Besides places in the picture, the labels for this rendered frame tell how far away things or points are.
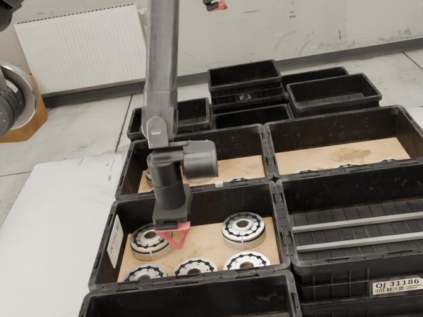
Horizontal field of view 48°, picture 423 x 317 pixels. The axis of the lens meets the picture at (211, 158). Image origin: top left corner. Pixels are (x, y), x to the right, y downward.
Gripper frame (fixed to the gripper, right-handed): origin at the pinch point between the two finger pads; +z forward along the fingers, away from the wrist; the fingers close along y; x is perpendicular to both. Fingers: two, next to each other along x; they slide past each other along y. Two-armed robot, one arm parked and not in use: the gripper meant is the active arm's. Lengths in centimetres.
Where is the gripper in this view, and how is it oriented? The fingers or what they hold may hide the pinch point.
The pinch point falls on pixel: (179, 234)
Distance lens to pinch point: 98.9
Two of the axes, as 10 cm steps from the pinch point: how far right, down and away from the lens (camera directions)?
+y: 0.2, -5.7, 8.2
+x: -9.9, 0.9, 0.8
